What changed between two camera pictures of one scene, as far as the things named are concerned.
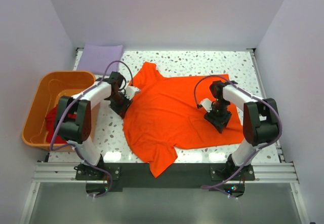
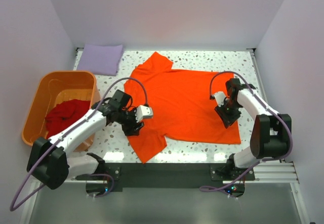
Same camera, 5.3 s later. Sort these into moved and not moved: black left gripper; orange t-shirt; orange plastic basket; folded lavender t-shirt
Moved: orange t-shirt; black left gripper
Not moved: orange plastic basket; folded lavender t-shirt
